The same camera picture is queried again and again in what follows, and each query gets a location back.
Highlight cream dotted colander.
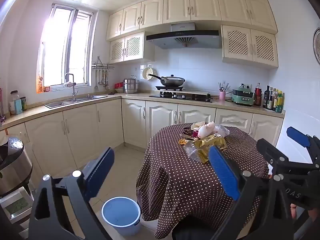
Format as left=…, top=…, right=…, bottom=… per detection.
left=142, top=67, right=154, bottom=81

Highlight pink wire rack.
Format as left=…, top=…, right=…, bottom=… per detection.
left=0, top=87, right=6, bottom=124

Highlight white plastic bag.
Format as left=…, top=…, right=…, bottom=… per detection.
left=197, top=121, right=215, bottom=139

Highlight blue plastic bucket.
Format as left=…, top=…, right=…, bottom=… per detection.
left=101, top=197, right=142, bottom=236

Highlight person's right hand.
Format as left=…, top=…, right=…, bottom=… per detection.
left=290, top=203, right=320, bottom=222

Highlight stainless steel sink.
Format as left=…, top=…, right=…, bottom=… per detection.
left=44, top=95, right=108, bottom=109

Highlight green electric cooker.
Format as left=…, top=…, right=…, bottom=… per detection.
left=231, top=87, right=254, bottom=107

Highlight row of cream lower cabinets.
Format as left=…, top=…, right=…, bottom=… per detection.
left=0, top=99, right=284, bottom=198

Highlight black wok with lid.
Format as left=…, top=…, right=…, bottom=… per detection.
left=148, top=73, right=186, bottom=87

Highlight row of cream cabinets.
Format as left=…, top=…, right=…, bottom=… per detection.
left=106, top=0, right=278, bottom=40
left=0, top=99, right=284, bottom=198

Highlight cream paper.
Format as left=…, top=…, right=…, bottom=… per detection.
left=191, top=121, right=207, bottom=131

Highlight gold foil snack wrapper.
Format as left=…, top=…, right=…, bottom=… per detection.
left=195, top=134, right=228, bottom=152
left=194, top=147, right=213, bottom=164

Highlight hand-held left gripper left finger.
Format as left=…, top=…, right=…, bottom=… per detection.
left=29, top=147, right=115, bottom=240

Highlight dark brown snack wrapper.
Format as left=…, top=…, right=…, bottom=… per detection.
left=182, top=127, right=199, bottom=139

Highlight black gas stove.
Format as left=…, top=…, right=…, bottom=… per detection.
left=149, top=85, right=213, bottom=103

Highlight wall utensil rack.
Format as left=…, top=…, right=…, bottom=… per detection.
left=91, top=56, right=115, bottom=70

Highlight brown polka dot tablecloth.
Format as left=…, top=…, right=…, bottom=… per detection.
left=136, top=123, right=269, bottom=239

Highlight stainless steel rice cooker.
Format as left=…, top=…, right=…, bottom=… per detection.
left=0, top=136, right=33, bottom=197

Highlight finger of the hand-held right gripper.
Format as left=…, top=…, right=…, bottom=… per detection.
left=286, top=127, right=320, bottom=165
left=257, top=138, right=314, bottom=173

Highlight row of cream upper cabinets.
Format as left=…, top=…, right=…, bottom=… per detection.
left=106, top=0, right=278, bottom=40

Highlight cream lattice door cabinet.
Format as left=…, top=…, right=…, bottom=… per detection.
left=221, top=25, right=279, bottom=68
left=109, top=32, right=155, bottom=64

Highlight grey clear plastic bag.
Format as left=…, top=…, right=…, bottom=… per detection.
left=214, top=124, right=230, bottom=137

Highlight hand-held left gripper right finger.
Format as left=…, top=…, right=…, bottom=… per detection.
left=209, top=145, right=294, bottom=240

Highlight black range hood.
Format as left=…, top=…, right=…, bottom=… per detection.
left=146, top=22, right=222, bottom=50

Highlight round metal sieve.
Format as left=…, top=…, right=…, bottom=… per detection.
left=313, top=27, right=320, bottom=65

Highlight person's black pants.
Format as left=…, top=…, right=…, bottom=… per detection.
left=171, top=217, right=225, bottom=240

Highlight stainless steel steamer pot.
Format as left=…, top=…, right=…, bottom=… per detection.
left=124, top=75, right=140, bottom=94

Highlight group of condiment bottles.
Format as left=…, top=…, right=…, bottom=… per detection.
left=254, top=82, right=285, bottom=113

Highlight clear storage jar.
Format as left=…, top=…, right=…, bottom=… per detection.
left=9, top=90, right=22, bottom=115

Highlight sliding glass window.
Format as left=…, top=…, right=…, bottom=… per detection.
left=37, top=4, right=97, bottom=93

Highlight clear plastic wrapper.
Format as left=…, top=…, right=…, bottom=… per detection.
left=184, top=140, right=200, bottom=162

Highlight chrome kitchen faucet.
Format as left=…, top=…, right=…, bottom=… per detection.
left=64, top=73, right=78, bottom=102

